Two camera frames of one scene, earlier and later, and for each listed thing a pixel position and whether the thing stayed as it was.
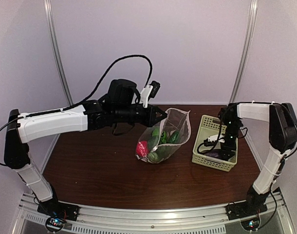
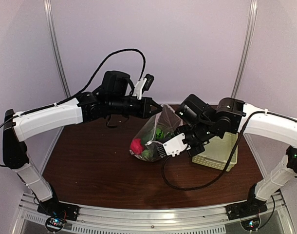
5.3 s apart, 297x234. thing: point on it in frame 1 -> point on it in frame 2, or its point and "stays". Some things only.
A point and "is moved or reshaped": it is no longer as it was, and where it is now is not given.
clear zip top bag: x=163 y=139 is moved or reshaped
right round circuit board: x=250 y=224 stays
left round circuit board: x=54 y=224 stays
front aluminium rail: x=94 y=218 stays
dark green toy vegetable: x=156 y=132 -> x=146 y=153
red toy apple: x=142 y=148 -> x=136 y=146
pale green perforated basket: x=207 y=150 stays
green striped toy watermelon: x=163 y=137 -> x=159 y=133
